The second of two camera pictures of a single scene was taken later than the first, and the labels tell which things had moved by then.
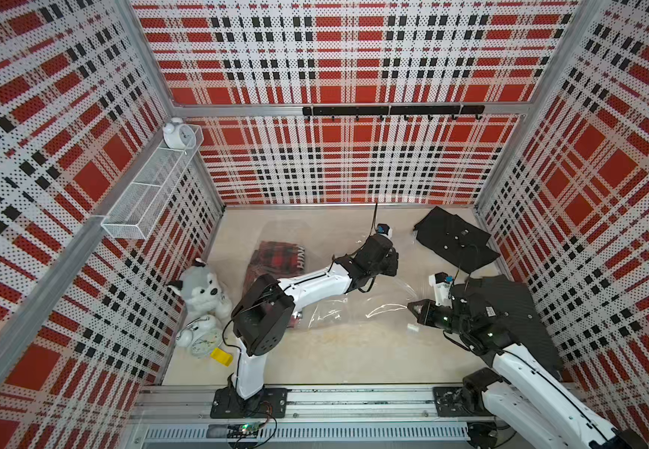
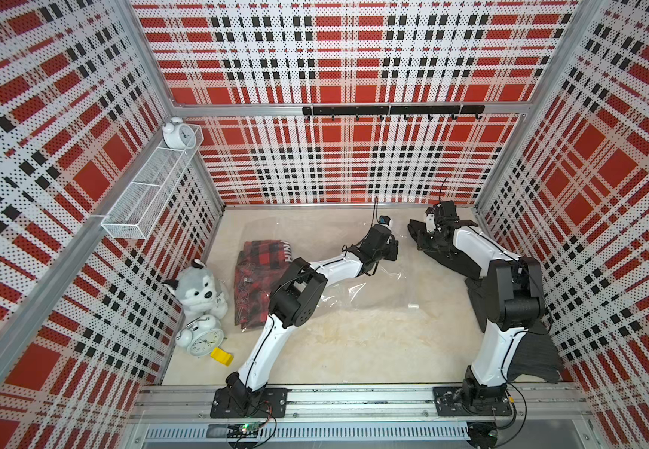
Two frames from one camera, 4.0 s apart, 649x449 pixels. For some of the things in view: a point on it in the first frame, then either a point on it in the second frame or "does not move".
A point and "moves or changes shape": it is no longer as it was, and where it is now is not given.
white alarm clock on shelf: (177, 135) does not move
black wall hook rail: (391, 110) does not move
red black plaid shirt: (280, 260) moves or changes shape
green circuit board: (246, 430) does not move
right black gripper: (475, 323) to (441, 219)
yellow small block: (222, 356) does not move
